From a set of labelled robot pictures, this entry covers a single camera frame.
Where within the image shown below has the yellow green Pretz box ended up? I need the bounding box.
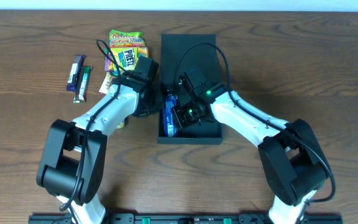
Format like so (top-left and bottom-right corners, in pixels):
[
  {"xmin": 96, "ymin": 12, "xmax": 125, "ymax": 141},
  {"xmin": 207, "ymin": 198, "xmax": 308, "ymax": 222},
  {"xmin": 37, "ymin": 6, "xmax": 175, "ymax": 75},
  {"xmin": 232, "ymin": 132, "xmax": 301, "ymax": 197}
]
[{"xmin": 111, "ymin": 47, "xmax": 149, "ymax": 70}]

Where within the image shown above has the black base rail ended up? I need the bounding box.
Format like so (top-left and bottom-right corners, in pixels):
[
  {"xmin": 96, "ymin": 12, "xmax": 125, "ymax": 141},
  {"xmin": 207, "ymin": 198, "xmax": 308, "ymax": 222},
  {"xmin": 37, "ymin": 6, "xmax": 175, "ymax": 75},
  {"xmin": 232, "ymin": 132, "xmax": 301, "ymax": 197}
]
[{"xmin": 28, "ymin": 213, "xmax": 343, "ymax": 224}]

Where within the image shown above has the purple candy bar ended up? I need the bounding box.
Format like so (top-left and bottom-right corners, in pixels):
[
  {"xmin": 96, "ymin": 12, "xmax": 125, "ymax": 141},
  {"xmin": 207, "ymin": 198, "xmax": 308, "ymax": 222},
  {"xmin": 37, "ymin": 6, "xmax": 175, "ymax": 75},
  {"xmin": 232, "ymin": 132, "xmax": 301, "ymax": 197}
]
[{"xmin": 66, "ymin": 54, "xmax": 86, "ymax": 91}]

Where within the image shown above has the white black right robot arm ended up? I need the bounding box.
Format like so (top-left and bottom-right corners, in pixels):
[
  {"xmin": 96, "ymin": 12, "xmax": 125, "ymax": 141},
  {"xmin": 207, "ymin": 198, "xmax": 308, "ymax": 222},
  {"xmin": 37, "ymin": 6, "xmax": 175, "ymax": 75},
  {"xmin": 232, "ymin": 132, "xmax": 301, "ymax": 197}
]
[{"xmin": 173, "ymin": 67, "xmax": 333, "ymax": 223}]

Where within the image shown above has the brown Pocky box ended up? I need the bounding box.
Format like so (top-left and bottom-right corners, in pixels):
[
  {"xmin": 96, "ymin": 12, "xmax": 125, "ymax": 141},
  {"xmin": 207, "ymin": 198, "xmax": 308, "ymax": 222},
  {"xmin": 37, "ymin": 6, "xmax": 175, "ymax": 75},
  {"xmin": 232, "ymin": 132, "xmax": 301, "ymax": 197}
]
[{"xmin": 99, "ymin": 72, "xmax": 116, "ymax": 95}]

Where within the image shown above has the blue cookie package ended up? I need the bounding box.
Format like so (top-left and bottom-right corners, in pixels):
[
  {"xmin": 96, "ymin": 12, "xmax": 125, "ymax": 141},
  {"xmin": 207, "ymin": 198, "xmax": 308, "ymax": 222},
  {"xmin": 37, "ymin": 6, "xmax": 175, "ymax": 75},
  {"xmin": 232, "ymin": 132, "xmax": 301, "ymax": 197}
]
[{"xmin": 163, "ymin": 94, "xmax": 178, "ymax": 138}]

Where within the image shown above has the green white candy bar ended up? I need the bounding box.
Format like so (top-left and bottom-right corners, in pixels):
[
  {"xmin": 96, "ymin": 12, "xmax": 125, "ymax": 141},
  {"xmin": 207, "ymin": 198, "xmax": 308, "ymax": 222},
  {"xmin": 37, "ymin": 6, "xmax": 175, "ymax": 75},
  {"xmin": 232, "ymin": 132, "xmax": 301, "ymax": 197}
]
[{"xmin": 73, "ymin": 66, "xmax": 93, "ymax": 103}]

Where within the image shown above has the yellow candy canister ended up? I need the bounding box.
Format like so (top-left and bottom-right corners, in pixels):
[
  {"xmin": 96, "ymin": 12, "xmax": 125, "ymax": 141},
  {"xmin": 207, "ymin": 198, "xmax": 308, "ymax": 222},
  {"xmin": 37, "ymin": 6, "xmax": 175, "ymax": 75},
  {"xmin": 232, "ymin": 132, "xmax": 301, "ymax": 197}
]
[{"xmin": 116, "ymin": 119, "xmax": 126, "ymax": 129}]

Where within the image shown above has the green gummy worms bag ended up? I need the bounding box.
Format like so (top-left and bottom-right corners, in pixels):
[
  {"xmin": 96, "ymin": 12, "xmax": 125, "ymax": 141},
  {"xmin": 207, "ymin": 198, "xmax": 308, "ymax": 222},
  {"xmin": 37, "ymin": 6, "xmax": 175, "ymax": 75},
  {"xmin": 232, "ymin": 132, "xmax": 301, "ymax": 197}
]
[{"xmin": 109, "ymin": 30, "xmax": 146, "ymax": 47}]

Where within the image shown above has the dark green flip-lid box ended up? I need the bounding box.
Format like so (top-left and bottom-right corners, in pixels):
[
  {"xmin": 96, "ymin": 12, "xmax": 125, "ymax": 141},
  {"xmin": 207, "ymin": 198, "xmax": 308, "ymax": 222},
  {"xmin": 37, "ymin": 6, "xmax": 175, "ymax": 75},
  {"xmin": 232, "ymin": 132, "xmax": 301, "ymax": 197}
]
[{"xmin": 157, "ymin": 34, "xmax": 223, "ymax": 145}]

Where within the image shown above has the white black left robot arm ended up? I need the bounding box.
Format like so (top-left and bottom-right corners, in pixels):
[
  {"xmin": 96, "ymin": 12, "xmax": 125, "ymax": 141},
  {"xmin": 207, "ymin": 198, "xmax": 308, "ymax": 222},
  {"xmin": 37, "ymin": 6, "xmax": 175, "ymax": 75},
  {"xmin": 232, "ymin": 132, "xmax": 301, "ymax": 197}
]
[{"xmin": 36, "ymin": 57, "xmax": 161, "ymax": 223}]

